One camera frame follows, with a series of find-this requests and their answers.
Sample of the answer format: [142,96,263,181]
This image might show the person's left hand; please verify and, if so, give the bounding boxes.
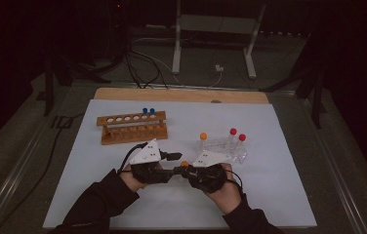
[120,169,147,193]

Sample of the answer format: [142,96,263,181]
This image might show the white metal stand frame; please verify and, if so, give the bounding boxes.
[171,0,267,80]

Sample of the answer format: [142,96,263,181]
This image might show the clear acrylic test tube rack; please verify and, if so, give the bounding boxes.
[197,137,248,165]

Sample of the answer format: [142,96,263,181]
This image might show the white cable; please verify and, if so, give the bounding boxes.
[132,50,224,89]

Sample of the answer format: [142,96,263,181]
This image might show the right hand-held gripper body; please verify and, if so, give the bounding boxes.
[189,149,231,193]

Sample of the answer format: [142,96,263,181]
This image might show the black cable bundle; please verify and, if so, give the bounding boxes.
[124,45,170,90]

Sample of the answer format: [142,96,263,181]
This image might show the wooden test tube rack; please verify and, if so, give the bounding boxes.
[96,110,169,146]

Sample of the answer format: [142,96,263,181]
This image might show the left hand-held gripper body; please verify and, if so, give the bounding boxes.
[129,138,175,185]

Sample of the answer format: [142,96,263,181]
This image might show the right hand-held gripper cable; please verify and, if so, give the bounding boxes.
[224,169,245,197]

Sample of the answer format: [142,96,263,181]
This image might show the person's right hand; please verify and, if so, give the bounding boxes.
[205,162,243,216]

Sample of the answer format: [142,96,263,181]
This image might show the long power strip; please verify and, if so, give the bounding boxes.
[259,29,305,37]

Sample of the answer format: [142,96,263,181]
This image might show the black floor cable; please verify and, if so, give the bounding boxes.
[0,111,87,234]

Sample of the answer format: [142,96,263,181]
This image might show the hand-held gripper cable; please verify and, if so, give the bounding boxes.
[224,169,245,197]
[116,141,149,174]

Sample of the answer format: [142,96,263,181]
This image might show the red capped test tube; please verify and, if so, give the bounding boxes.
[228,127,238,147]
[236,133,248,164]

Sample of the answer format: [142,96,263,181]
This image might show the left hand-held gripper cable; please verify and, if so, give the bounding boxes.
[116,141,149,174]

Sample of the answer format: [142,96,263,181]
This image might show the white paper sheet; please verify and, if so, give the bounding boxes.
[42,98,318,230]

